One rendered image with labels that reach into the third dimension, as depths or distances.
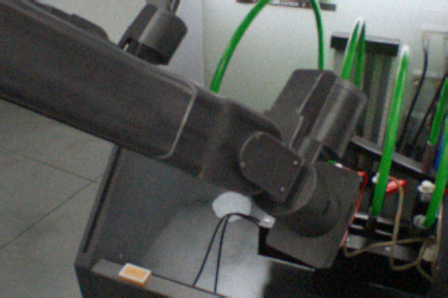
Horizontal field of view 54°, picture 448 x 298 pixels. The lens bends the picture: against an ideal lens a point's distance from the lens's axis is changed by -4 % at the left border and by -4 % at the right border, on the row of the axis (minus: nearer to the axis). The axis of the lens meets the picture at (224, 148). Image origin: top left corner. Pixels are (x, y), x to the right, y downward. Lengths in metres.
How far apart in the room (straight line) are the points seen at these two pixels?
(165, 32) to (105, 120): 0.36
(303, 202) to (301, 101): 0.08
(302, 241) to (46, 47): 0.31
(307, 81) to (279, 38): 0.71
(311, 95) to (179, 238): 0.79
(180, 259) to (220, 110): 0.78
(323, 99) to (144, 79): 0.16
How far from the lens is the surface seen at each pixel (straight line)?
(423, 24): 1.03
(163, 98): 0.28
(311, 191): 0.36
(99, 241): 0.90
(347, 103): 0.39
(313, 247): 0.46
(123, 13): 3.81
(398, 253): 0.91
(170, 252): 1.08
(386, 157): 0.67
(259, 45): 1.11
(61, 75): 0.27
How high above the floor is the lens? 1.56
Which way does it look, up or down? 30 degrees down
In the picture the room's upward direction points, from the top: straight up
